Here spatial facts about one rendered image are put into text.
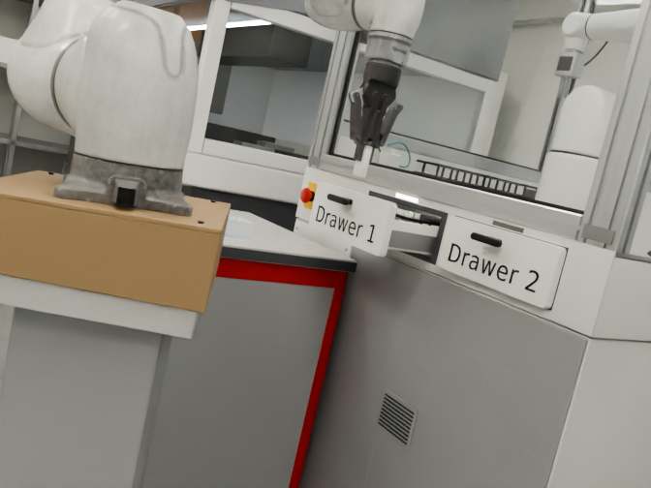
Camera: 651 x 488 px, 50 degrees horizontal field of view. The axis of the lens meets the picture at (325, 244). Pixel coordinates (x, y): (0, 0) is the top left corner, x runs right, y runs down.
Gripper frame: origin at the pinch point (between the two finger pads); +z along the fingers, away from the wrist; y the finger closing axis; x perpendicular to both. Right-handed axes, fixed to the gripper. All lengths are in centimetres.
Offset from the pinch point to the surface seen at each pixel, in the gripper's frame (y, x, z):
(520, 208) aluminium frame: 16.0, -30.6, 1.8
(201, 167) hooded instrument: -1, 83, 13
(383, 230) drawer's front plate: 1.2, -10.8, 12.3
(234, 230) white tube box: -13.9, 23.8, 21.8
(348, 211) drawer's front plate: 1.2, 2.7, 11.0
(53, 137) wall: 19, 420, 33
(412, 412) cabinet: 16, -16, 49
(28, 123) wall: 1, 422, 27
